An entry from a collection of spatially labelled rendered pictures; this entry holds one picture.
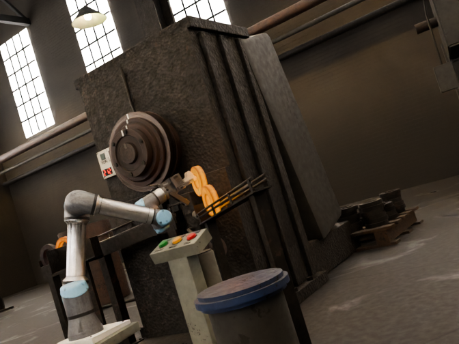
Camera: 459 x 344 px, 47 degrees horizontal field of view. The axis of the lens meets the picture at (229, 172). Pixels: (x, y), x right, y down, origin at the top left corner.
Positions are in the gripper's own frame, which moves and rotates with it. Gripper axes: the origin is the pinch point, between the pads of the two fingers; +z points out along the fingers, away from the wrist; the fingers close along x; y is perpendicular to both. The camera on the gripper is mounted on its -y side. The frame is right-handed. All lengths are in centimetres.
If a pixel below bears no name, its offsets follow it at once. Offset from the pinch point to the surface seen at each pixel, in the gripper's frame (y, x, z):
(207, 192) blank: -8.5, -14.6, -4.7
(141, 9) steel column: 190, 317, 160
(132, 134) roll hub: 39, 34, -8
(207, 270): -33, -46, -33
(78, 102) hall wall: 254, 939, 179
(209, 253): -28, -45, -29
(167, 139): 26.0, 24.8, 5.3
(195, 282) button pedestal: -32, -58, -43
